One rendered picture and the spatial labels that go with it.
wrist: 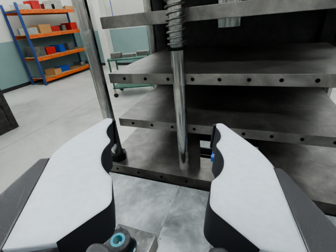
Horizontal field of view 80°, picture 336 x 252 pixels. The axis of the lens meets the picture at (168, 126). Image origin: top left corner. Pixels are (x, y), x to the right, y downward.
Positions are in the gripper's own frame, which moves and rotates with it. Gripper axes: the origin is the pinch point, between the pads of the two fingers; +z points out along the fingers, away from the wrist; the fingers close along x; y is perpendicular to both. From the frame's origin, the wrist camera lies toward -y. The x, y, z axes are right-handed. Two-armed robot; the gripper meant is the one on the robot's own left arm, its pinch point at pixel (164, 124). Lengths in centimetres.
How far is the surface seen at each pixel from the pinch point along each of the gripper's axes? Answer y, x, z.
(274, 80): 13, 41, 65
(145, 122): 44, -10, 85
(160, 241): 66, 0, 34
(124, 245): 57, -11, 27
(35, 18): 17, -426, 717
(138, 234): 60, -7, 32
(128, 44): 87, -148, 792
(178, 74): 15, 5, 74
